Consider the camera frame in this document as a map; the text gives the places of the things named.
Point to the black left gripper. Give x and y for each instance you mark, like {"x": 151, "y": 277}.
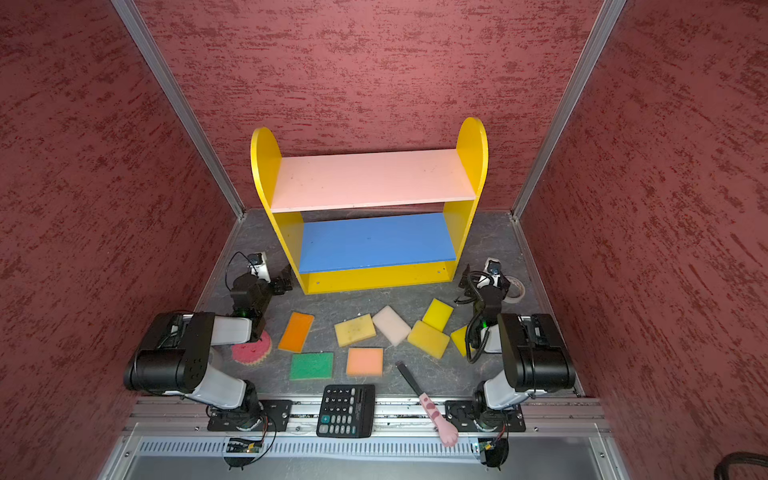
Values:
{"x": 274, "y": 285}

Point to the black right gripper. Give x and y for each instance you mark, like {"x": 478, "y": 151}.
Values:
{"x": 492, "y": 285}

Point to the yellow orange scrub sponge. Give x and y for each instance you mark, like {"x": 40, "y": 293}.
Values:
{"x": 355, "y": 330}

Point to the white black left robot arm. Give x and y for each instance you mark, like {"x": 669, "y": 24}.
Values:
{"x": 176, "y": 357}

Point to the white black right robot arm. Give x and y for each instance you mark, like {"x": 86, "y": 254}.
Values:
{"x": 535, "y": 359}

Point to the yellow shelf unit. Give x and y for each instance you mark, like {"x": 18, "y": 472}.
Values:
{"x": 350, "y": 222}

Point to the white tape roll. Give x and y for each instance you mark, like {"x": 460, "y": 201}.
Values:
{"x": 516, "y": 290}

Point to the yellow sponge right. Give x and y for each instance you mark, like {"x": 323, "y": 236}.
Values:
{"x": 460, "y": 340}

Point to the yellow sponge upper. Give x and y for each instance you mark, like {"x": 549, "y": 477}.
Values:
{"x": 437, "y": 315}

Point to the pink round smiley sponge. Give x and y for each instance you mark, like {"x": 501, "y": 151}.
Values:
{"x": 252, "y": 353}

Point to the orange flat sponge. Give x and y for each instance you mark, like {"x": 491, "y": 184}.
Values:
{"x": 296, "y": 332}

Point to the yellow sponge middle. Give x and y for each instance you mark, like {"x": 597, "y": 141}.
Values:
{"x": 428, "y": 339}

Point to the green scrub sponge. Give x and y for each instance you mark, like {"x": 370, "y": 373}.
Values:
{"x": 311, "y": 366}

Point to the pale pink sponge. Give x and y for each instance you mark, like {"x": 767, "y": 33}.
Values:
{"x": 391, "y": 325}

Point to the peach orange sponge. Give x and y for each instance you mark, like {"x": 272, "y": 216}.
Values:
{"x": 365, "y": 362}

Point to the black calculator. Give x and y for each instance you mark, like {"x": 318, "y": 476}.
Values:
{"x": 347, "y": 411}

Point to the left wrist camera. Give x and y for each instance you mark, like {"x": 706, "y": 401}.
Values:
{"x": 258, "y": 266}

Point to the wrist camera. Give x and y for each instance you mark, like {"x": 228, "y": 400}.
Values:
{"x": 258, "y": 266}
{"x": 493, "y": 269}

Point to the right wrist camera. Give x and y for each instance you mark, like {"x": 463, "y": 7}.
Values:
{"x": 493, "y": 269}

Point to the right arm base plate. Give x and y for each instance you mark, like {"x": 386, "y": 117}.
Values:
{"x": 469, "y": 418}

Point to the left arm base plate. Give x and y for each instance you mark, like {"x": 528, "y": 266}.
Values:
{"x": 269, "y": 415}

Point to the pink handled black brush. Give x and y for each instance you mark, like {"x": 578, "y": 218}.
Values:
{"x": 447, "y": 432}

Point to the perforated cable duct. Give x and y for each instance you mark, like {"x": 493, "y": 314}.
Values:
{"x": 397, "y": 448}

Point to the black cable corner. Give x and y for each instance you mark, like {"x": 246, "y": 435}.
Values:
{"x": 739, "y": 458}

